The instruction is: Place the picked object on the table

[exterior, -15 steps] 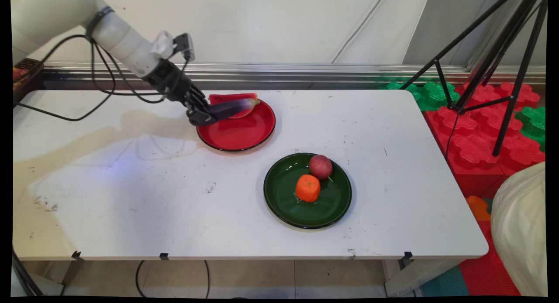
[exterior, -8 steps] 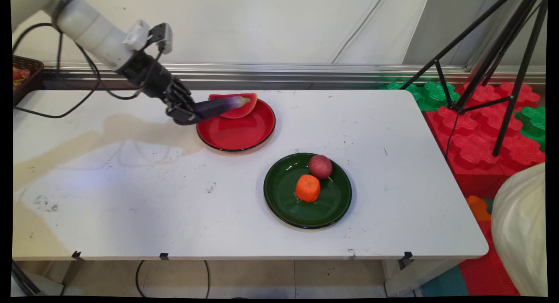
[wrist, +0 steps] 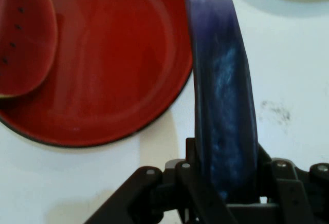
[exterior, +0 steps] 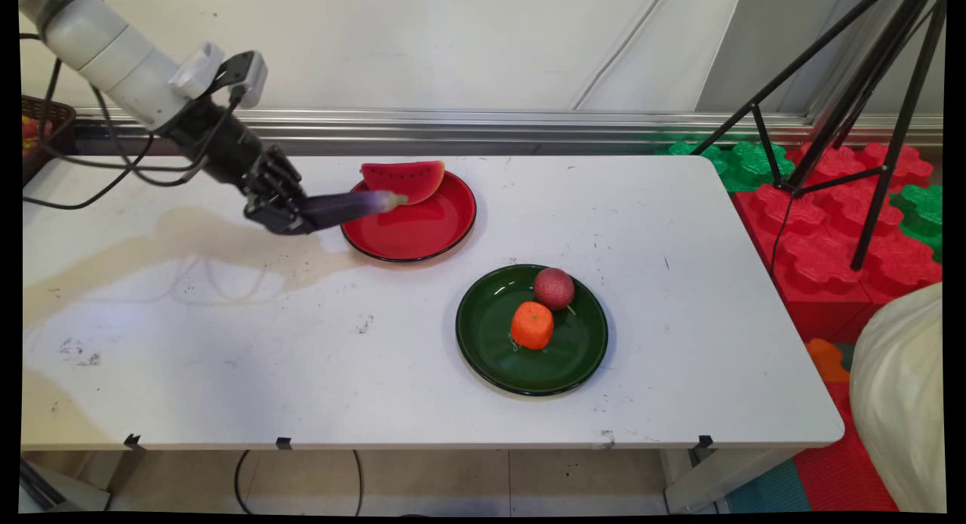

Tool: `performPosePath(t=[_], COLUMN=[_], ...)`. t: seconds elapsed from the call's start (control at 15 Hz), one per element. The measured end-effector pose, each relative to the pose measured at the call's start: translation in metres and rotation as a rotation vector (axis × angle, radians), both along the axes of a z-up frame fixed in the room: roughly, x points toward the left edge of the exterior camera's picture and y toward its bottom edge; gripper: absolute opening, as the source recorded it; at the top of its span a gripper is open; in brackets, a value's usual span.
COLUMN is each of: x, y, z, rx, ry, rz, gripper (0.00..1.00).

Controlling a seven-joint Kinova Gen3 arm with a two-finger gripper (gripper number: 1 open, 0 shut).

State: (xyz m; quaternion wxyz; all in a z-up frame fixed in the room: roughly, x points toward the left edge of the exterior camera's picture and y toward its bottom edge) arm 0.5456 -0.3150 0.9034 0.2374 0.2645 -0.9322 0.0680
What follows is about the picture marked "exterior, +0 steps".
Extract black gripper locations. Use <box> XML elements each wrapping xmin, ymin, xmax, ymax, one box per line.
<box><xmin>162</xmin><ymin>97</ymin><xmax>318</xmax><ymax>236</ymax></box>

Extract purple toy eggplant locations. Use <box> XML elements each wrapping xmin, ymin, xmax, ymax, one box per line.
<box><xmin>302</xmin><ymin>190</ymin><xmax>408</xmax><ymax>230</ymax></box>

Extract toy watermelon slice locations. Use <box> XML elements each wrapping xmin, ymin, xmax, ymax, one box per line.
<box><xmin>361</xmin><ymin>160</ymin><xmax>446</xmax><ymax>205</ymax></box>

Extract red enamel plate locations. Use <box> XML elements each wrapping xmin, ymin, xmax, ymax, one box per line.
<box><xmin>340</xmin><ymin>169</ymin><xmax>478</xmax><ymax>264</ymax></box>

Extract brown wicker basket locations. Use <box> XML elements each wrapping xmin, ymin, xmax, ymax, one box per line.
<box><xmin>21</xmin><ymin>95</ymin><xmax>76</xmax><ymax>183</ymax></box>

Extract dark green enamel plate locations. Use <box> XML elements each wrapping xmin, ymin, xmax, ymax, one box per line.
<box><xmin>455</xmin><ymin>264</ymin><xmax>609</xmax><ymax>397</ymax></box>

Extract orange toy tangerine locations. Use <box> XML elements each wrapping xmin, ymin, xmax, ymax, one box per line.
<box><xmin>510</xmin><ymin>301</ymin><xmax>555</xmax><ymax>351</ymax></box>

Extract dark red round toy fruit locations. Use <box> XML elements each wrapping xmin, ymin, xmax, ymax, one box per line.
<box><xmin>533</xmin><ymin>267</ymin><xmax>576</xmax><ymax>311</ymax></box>

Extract white table leg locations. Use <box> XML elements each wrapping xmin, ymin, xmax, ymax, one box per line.
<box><xmin>663</xmin><ymin>446</ymin><xmax>802</xmax><ymax>514</ymax></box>
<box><xmin>20</xmin><ymin>448</ymin><xmax>146</xmax><ymax>513</ymax></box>

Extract green foam block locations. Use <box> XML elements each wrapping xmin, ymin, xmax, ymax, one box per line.
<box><xmin>655</xmin><ymin>140</ymin><xmax>795</xmax><ymax>194</ymax></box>
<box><xmin>889</xmin><ymin>183</ymin><xmax>944</xmax><ymax>262</ymax></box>

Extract orange foam block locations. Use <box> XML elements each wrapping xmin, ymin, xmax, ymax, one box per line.
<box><xmin>804</xmin><ymin>338</ymin><xmax>851</xmax><ymax>385</ymax></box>

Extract teal floor mat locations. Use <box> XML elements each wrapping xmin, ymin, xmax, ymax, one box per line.
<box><xmin>727</xmin><ymin>458</ymin><xmax>813</xmax><ymax>514</ymax></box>

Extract black tripod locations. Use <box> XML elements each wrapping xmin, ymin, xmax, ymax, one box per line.
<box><xmin>691</xmin><ymin>0</ymin><xmax>948</xmax><ymax>272</ymax></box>

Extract red floor mat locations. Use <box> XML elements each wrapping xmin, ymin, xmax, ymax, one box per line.
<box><xmin>792</xmin><ymin>381</ymin><xmax>900</xmax><ymax>513</ymax></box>

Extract white fabric sack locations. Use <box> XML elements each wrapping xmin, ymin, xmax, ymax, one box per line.
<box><xmin>850</xmin><ymin>282</ymin><xmax>948</xmax><ymax>514</ymax></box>

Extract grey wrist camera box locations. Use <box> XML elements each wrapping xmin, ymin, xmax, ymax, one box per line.
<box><xmin>168</xmin><ymin>41</ymin><xmax>269</xmax><ymax>109</ymax></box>

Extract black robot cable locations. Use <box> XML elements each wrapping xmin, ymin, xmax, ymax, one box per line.
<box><xmin>21</xmin><ymin>33</ymin><xmax>250</xmax><ymax>210</ymax></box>

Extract aluminium wall rail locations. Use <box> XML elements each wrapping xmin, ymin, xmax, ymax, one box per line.
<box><xmin>74</xmin><ymin>107</ymin><xmax>944</xmax><ymax>156</ymax></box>

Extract black floor cable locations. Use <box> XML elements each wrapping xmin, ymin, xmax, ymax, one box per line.
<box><xmin>233</xmin><ymin>449</ymin><xmax>365</xmax><ymax>517</ymax></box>

